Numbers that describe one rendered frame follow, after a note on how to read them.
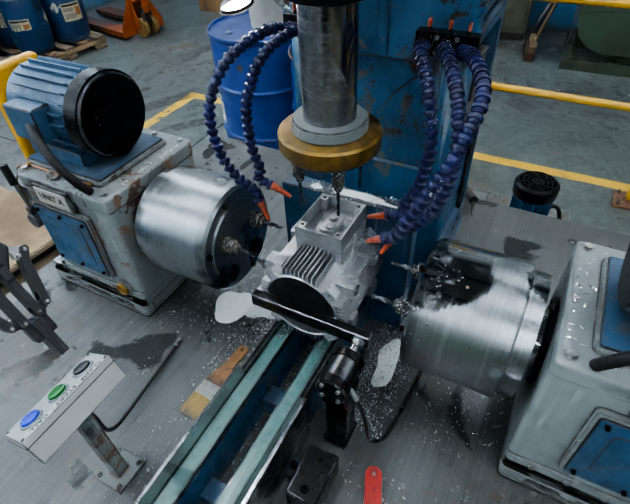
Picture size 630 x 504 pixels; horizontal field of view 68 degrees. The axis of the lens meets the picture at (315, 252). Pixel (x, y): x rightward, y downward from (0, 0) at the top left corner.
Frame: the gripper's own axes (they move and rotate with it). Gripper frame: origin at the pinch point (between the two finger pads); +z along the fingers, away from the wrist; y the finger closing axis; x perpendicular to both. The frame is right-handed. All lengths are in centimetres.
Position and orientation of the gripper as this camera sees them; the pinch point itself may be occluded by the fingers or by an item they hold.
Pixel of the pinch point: (47, 335)
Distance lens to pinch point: 86.2
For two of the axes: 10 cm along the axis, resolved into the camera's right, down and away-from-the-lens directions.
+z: 4.2, 7.9, 4.5
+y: 4.7, -6.1, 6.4
